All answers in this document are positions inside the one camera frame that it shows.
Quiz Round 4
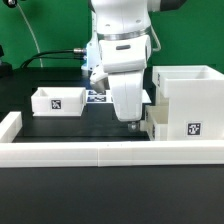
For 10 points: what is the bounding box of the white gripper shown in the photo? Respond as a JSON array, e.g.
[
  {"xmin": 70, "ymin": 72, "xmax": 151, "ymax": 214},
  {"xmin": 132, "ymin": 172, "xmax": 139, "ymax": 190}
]
[{"xmin": 99, "ymin": 35, "xmax": 151, "ymax": 131}]

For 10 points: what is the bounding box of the white front drawer tray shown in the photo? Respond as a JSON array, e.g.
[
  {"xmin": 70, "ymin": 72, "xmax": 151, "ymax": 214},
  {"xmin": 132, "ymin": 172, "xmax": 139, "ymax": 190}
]
[{"xmin": 141, "ymin": 105, "xmax": 168, "ymax": 141}]

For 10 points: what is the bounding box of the white drawer tray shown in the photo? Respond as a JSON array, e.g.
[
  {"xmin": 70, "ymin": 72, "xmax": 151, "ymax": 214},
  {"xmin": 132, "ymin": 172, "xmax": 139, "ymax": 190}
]
[
  {"xmin": 31, "ymin": 87, "xmax": 86, "ymax": 116},
  {"xmin": 141, "ymin": 105, "xmax": 168, "ymax": 141}
]

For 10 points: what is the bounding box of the white drawer cabinet box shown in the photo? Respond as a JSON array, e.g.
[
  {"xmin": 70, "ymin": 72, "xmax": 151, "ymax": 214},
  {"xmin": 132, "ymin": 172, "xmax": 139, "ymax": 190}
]
[{"xmin": 153, "ymin": 66, "xmax": 224, "ymax": 141}]

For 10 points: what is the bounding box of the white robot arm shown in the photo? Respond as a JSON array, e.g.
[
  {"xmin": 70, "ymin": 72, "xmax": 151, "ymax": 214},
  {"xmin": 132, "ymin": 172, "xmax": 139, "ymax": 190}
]
[{"xmin": 83, "ymin": 0, "xmax": 187, "ymax": 122}]

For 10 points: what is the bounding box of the white rear drawer tray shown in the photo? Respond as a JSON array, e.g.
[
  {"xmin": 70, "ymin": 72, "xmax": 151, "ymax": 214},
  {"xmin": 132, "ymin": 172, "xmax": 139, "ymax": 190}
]
[{"xmin": 31, "ymin": 87, "xmax": 86, "ymax": 116}]

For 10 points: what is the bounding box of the printed marker sheet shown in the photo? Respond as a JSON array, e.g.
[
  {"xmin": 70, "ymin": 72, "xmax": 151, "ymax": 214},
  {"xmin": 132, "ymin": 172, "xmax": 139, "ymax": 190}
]
[{"xmin": 86, "ymin": 90, "xmax": 112, "ymax": 103}]

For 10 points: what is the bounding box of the black device at left edge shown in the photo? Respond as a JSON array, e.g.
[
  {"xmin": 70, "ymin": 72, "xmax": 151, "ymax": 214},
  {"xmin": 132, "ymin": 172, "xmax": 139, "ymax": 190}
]
[{"xmin": 0, "ymin": 45, "xmax": 13, "ymax": 77}]

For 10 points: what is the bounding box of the white U-shaped border frame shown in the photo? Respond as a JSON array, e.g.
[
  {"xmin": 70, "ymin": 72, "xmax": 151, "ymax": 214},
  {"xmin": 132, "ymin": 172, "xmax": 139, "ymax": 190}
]
[{"xmin": 0, "ymin": 112, "xmax": 224, "ymax": 168}]

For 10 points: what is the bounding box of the black cable with connector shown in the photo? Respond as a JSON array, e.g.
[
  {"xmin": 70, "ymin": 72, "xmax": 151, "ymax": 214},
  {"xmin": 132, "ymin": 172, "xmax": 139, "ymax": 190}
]
[{"xmin": 19, "ymin": 47, "xmax": 88, "ymax": 69}]

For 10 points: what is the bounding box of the white thin cable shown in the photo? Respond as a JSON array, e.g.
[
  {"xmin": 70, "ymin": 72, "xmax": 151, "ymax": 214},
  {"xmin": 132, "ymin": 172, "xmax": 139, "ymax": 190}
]
[{"xmin": 15, "ymin": 2, "xmax": 45, "ymax": 68}]

